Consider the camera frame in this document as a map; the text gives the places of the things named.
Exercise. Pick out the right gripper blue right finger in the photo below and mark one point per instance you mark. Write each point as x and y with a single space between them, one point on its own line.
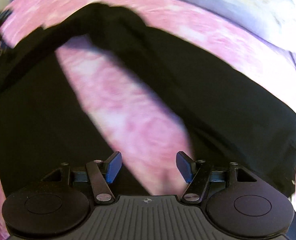
196 174

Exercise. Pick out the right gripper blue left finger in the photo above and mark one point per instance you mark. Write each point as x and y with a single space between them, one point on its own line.
101 174

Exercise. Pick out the black trousers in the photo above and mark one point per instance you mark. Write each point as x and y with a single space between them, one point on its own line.
228 116

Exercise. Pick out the pink rose bed blanket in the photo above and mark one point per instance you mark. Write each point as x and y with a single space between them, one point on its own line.
128 114

